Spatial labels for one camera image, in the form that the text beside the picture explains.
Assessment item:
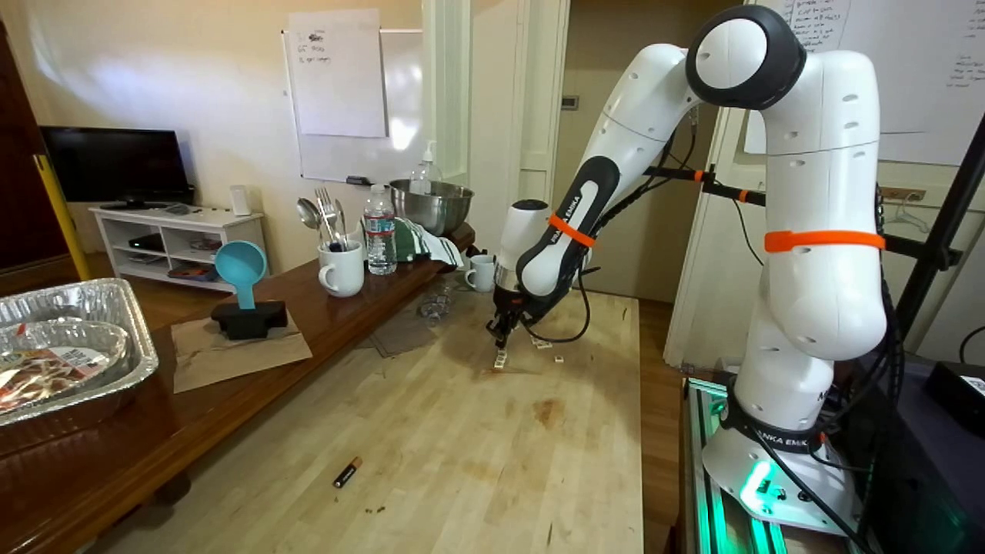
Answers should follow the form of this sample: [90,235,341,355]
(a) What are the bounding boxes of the black television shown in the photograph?
[44,127,195,207]

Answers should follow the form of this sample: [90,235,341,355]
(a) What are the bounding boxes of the green striped dish towel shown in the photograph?
[393,219,464,268]

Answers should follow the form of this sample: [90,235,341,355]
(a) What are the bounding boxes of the white mug near table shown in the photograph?
[463,254,494,292]

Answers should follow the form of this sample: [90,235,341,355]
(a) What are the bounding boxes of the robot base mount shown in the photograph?
[701,428,859,536]

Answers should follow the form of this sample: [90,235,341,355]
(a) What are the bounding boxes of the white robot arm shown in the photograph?
[489,6,886,434]

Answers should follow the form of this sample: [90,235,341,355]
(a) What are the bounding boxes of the crushed plastic bottle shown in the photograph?
[414,282,457,323]

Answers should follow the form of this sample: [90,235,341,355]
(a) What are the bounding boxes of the steel mixing bowl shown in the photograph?
[392,180,470,235]

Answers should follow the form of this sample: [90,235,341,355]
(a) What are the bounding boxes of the teal measuring scoop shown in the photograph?
[216,240,268,310]

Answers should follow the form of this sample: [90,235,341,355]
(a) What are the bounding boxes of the white tv shelf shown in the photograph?
[92,207,265,292]

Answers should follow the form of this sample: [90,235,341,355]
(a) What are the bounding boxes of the small black marker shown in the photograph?
[333,458,364,491]

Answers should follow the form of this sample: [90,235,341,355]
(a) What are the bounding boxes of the black control box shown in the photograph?
[922,362,985,438]

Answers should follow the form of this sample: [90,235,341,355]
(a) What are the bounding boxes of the clear water bottle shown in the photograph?
[360,189,396,275]

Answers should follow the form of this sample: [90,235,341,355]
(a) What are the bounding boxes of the white mug with utensils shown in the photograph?
[318,243,364,298]

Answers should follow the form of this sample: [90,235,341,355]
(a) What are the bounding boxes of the clear soap pump bottle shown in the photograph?
[408,156,434,198]

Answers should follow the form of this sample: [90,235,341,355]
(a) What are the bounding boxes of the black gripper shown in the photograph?
[485,289,545,352]

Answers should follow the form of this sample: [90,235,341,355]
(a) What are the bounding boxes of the whiteboard with paper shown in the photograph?
[283,11,429,182]

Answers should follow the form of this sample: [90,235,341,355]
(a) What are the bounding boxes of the brown cardboard sheet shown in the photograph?
[169,317,311,394]

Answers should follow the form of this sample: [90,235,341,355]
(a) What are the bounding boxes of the aluminium foil tray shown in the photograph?
[0,277,160,428]

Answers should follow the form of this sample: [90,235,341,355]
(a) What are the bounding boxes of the black scoop base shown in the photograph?
[213,302,285,339]

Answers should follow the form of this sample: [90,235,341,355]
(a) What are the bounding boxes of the dark wooden side table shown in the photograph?
[0,262,443,554]

